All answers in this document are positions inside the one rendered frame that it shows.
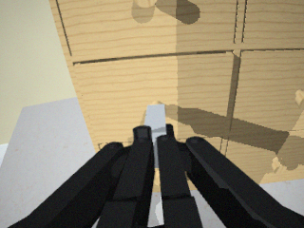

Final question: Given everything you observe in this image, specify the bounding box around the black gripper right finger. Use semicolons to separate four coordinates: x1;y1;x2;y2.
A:
155;104;304;228

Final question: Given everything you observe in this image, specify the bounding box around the small tan wooden chest of drawers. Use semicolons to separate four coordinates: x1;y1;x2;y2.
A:
48;0;304;156

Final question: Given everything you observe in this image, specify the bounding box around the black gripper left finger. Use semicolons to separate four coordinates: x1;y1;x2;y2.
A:
8;104;158;228

